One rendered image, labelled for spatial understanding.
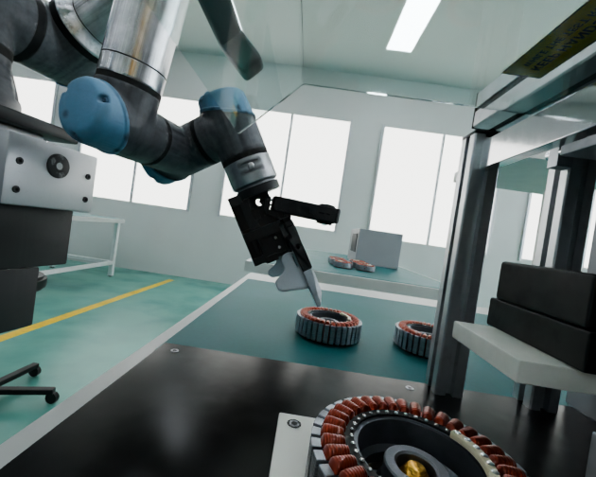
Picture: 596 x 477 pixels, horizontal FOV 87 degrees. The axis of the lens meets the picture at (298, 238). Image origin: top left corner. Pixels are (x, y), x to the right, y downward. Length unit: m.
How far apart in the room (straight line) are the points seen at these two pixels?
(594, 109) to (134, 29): 0.43
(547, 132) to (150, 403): 0.37
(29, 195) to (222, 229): 4.33
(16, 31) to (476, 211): 0.72
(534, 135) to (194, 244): 4.77
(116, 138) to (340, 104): 4.68
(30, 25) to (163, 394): 0.62
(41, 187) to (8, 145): 0.06
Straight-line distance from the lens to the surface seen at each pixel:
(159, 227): 5.14
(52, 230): 0.62
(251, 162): 0.48
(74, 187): 0.59
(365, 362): 0.49
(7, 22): 0.73
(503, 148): 0.36
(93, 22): 0.75
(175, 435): 0.27
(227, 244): 4.80
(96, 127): 0.43
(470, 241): 0.39
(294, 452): 0.24
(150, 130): 0.46
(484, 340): 0.19
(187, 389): 0.32
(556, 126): 0.31
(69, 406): 0.35
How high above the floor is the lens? 0.92
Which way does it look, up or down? 1 degrees down
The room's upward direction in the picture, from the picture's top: 8 degrees clockwise
